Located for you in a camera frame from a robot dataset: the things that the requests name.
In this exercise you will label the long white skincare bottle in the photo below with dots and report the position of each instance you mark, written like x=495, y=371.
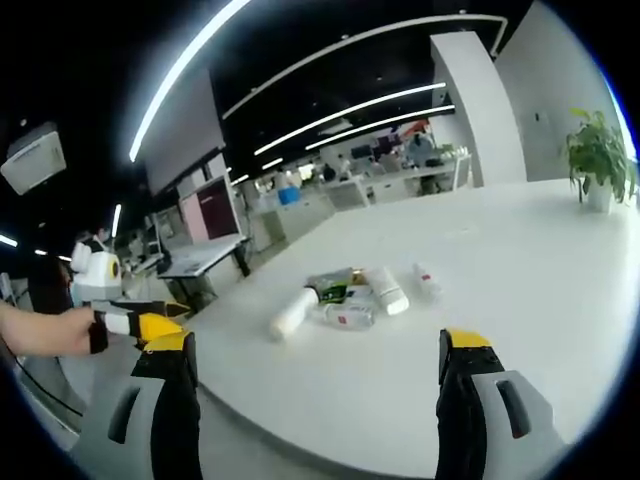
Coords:
x=292, y=315

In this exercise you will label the long curved ceiling light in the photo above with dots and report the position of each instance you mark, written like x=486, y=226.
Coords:
x=172, y=85

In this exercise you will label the large white hanging screen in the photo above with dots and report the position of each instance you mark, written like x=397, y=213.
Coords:
x=182, y=130

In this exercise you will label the clear skincare bottle red label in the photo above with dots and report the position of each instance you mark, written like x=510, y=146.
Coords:
x=350, y=318

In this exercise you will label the silver green skincare sachet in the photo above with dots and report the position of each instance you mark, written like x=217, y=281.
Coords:
x=331, y=286

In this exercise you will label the straight ceiling light strip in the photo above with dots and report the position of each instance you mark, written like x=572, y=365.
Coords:
x=380, y=125
x=350, y=114

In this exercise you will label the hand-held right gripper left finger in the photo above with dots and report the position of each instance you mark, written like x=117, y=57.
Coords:
x=172, y=400

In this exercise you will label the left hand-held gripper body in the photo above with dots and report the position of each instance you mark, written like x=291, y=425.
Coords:
x=97, y=275

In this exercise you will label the white table with black legs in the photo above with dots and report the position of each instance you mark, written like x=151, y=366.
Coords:
x=200, y=260

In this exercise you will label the wide white skincare tube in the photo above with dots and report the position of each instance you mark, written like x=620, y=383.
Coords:
x=390, y=292

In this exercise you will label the blue container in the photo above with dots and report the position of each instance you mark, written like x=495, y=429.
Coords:
x=288, y=196

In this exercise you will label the white office counter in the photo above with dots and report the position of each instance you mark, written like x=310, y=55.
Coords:
x=400, y=182

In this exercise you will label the person's left hand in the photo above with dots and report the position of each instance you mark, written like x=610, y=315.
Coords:
x=72, y=332

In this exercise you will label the short vertical light strip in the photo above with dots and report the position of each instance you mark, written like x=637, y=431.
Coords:
x=116, y=220

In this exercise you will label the gold capped skincare jar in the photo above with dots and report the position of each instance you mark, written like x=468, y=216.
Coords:
x=360, y=275

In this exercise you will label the pink and maroon cabinet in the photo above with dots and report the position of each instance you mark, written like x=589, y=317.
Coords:
x=215, y=210

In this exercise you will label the ceiling air conditioner unit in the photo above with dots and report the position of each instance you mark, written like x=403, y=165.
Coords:
x=35, y=157

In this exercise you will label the white skincare box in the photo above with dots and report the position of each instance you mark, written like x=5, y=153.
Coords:
x=360, y=295

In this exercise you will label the potted green plant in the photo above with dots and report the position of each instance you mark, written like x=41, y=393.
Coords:
x=597, y=155

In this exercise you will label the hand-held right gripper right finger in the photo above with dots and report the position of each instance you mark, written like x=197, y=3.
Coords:
x=465, y=400

